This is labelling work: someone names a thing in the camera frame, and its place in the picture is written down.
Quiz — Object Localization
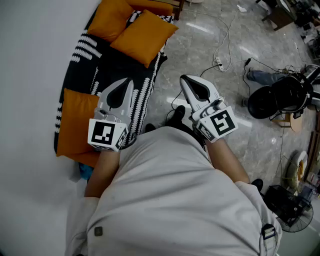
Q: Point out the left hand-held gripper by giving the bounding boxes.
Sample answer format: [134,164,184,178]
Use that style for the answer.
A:
[87,77,135,153]

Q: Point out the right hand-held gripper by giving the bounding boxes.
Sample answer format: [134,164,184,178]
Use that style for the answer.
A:
[179,74,239,144]

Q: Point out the person's right forearm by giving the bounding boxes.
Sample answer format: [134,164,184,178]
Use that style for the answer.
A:
[204,136,251,185]

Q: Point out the person's left forearm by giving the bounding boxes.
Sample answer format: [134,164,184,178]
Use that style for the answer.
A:
[84,146,121,199]

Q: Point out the person's right black shoe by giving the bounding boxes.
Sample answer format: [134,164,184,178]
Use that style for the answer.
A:
[173,104,187,121]

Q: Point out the person's black shoe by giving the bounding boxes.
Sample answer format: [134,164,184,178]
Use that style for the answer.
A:
[173,104,187,121]
[144,122,158,134]

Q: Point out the person's black trousers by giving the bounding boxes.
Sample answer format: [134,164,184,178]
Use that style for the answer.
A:
[164,116,205,151]

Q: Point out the person's left black shoe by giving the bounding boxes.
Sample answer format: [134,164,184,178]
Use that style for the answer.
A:
[144,122,158,134]

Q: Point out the black office chair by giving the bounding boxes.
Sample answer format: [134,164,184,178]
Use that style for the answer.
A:
[247,73,315,120]

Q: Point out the teal cloth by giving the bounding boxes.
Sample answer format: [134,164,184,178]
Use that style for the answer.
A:
[79,162,95,181]

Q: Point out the person's white shirt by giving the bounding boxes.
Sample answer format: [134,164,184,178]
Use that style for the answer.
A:
[64,126,283,256]

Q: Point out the round wooden stool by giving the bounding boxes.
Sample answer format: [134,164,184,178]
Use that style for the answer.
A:
[271,112,304,133]

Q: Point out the dark wooden chair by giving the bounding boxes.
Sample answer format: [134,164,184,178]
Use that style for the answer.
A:
[261,0,298,32]

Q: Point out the black floor fan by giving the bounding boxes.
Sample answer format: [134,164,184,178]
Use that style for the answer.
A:
[274,197,315,234]

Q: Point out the black wire basket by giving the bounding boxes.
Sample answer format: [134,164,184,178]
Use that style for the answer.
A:
[264,184,312,227]

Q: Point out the shoulder strap buckle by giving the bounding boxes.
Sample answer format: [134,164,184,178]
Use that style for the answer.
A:
[260,223,278,241]

